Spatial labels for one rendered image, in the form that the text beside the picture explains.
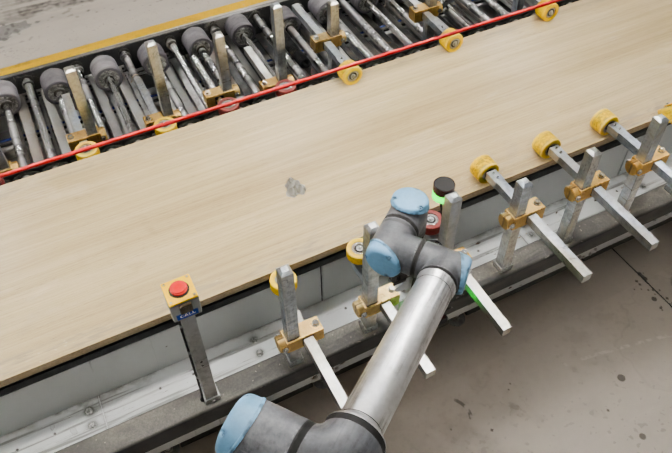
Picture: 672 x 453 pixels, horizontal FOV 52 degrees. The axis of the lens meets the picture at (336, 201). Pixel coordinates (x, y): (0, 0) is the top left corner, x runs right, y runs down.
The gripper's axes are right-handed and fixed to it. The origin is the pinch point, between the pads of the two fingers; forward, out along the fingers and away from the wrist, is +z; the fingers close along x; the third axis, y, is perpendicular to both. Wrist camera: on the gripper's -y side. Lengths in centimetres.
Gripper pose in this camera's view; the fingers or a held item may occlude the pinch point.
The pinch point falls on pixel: (408, 285)
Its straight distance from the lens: 193.8
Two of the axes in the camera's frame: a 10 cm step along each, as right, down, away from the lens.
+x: 4.5, 6.5, -6.1
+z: 0.1, 6.8, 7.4
